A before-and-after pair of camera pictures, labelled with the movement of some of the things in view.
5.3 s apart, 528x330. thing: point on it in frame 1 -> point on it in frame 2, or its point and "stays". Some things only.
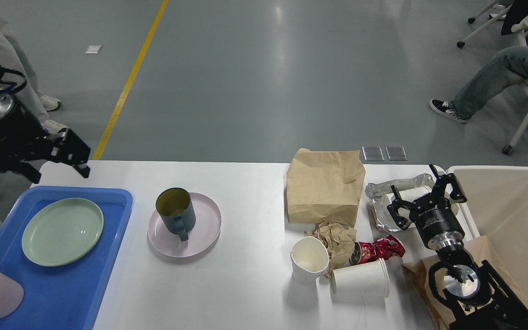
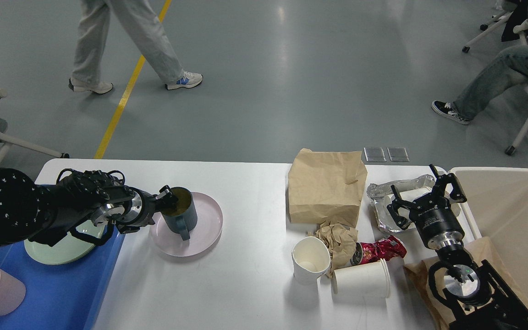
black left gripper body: [10, 139] -> [129, 217]
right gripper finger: [457, 195] stays
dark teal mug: [176, 209] stays
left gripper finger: [69, 149] -> [166, 202]
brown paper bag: [324, 185] stays
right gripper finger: [404, 222] stays
